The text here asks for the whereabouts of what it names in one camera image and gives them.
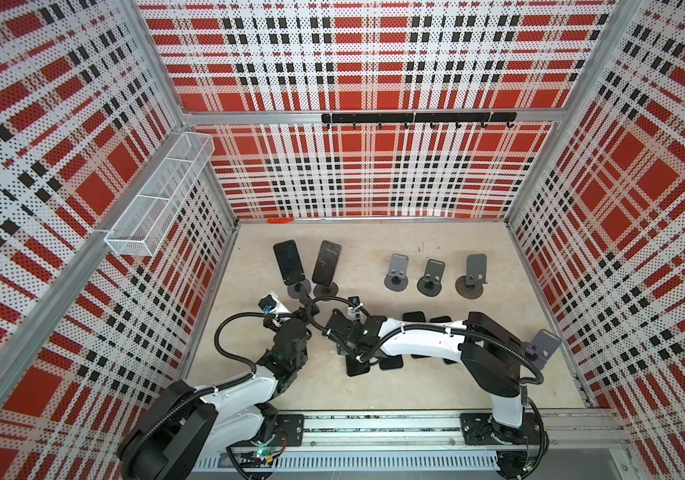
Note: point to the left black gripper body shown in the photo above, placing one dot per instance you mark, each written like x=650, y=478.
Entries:
x=304, y=316

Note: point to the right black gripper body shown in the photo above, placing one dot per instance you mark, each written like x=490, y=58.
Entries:
x=346, y=350

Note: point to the black phone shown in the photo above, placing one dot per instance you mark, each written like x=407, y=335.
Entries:
x=289, y=262
x=415, y=317
x=326, y=263
x=441, y=320
x=391, y=363

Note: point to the grey phone stand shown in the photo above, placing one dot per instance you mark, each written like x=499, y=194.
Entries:
x=430, y=284
x=396, y=279

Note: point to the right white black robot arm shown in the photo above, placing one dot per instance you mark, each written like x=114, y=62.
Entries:
x=495, y=358

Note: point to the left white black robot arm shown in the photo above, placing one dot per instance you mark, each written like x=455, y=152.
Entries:
x=186, y=422

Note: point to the far left grey stand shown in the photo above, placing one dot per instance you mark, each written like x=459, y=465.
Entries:
x=300, y=290

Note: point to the far right grey stand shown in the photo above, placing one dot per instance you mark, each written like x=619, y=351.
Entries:
x=471, y=284

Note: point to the right side grey stand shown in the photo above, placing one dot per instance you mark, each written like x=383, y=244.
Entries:
x=542, y=348

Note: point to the red marker pen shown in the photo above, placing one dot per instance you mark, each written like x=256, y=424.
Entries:
x=282, y=220

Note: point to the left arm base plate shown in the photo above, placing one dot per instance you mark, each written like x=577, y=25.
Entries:
x=282, y=431

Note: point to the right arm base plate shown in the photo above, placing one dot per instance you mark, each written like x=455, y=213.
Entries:
x=480, y=429

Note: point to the white wire mesh basket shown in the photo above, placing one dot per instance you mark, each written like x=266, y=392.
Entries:
x=141, y=229

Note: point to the black hook rail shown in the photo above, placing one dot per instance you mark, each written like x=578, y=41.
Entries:
x=483, y=118

